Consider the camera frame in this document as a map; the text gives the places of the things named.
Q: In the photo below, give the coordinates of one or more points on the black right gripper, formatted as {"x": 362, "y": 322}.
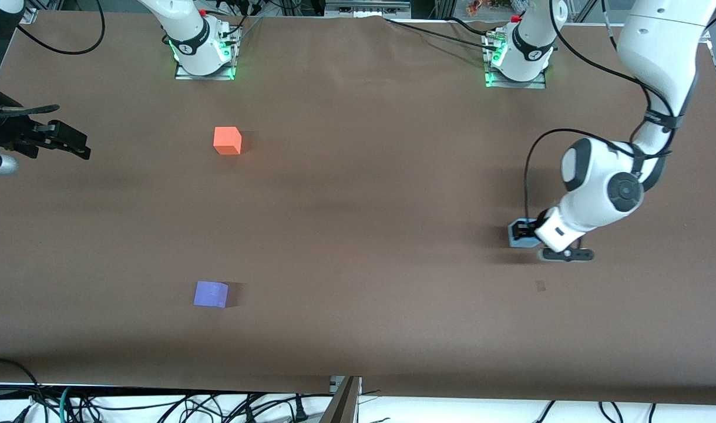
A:
{"x": 8, "y": 134}

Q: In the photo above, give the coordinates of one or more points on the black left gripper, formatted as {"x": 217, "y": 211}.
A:
{"x": 527, "y": 231}

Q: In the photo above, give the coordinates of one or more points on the light blue foam cube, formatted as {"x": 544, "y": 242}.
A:
{"x": 519, "y": 243}

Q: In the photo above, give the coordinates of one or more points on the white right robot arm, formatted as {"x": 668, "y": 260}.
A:
{"x": 187, "y": 29}

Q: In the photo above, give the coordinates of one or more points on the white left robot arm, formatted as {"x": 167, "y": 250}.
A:
{"x": 592, "y": 176}

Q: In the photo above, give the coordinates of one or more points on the brown paper table cover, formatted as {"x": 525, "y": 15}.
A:
{"x": 393, "y": 264}

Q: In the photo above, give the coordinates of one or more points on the orange foam cube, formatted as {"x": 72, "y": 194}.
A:
{"x": 227, "y": 141}

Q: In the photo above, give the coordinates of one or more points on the purple foam cube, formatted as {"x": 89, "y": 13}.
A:
{"x": 209, "y": 294}

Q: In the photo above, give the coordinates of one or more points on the silver corner bracket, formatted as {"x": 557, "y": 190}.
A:
{"x": 27, "y": 16}

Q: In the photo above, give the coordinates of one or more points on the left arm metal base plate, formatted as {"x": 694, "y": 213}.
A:
{"x": 540, "y": 82}

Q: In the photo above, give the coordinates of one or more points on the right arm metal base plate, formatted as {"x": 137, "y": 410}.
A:
{"x": 228, "y": 67}

